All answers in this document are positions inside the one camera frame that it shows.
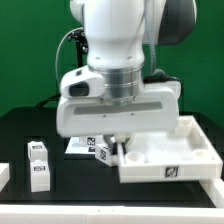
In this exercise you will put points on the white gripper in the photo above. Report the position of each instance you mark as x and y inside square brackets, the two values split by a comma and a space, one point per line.
[156, 108]

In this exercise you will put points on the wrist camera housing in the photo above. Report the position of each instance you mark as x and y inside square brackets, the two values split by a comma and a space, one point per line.
[81, 83]

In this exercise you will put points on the white left fence block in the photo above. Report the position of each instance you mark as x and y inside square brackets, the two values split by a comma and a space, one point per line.
[4, 175]

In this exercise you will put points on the white square tabletop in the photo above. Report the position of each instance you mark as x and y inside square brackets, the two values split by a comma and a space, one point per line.
[185, 154]

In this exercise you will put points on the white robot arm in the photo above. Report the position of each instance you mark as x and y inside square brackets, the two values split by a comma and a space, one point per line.
[109, 96]

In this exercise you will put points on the white tag sheet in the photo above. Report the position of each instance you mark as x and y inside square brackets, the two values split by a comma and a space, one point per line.
[75, 148]

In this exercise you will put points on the black camera on stand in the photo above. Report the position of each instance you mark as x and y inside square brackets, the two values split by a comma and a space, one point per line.
[81, 44]

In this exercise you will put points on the white front fence bar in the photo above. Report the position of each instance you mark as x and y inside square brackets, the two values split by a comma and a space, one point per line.
[36, 214]

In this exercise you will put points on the white right fence bar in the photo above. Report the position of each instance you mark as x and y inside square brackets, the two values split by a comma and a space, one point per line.
[214, 188]

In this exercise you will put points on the white fence bar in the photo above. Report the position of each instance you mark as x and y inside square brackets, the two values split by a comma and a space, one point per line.
[36, 214]
[214, 188]

